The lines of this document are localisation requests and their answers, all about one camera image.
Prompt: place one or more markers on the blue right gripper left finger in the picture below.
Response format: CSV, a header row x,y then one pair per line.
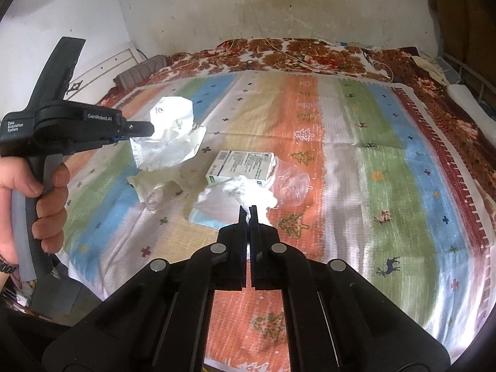
x,y
241,247

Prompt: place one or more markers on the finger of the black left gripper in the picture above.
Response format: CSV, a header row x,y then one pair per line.
x,y
138,129

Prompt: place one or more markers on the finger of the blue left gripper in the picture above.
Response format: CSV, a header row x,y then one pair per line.
x,y
116,139

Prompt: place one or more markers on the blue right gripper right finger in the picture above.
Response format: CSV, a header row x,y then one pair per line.
x,y
255,248

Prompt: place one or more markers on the white plastic bag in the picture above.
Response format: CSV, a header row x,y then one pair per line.
x,y
248,201

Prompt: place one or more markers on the white printed wrapper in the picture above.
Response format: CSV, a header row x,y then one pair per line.
x,y
176,138

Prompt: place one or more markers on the small clear plastic bag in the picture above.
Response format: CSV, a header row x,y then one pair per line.
x,y
290,185

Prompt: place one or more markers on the white green medicine box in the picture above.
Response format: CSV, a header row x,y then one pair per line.
x,y
258,167

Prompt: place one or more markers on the pale yellow wrapper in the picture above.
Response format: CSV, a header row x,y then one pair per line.
x,y
159,188

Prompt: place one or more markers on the blue white mask packet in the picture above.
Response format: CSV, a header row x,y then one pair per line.
x,y
203,219

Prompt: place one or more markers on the person's left hand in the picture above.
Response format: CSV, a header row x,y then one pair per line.
x,y
50,208

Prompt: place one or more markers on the white headboard panel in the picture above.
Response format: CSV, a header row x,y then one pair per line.
x,y
94,79

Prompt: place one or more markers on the grey folded cloth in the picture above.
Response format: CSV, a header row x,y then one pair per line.
x,y
138,73

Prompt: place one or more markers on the striped colourful bed mat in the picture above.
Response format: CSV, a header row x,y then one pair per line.
x,y
346,169

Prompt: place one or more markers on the black wrist watch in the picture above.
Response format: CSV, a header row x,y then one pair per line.
x,y
6,267

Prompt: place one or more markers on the red floral blanket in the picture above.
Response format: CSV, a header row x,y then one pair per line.
x,y
474,143

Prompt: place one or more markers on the white rolled towel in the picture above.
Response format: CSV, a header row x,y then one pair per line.
x,y
461,95

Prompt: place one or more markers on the metal bed frame rail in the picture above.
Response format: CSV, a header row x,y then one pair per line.
x,y
481,89

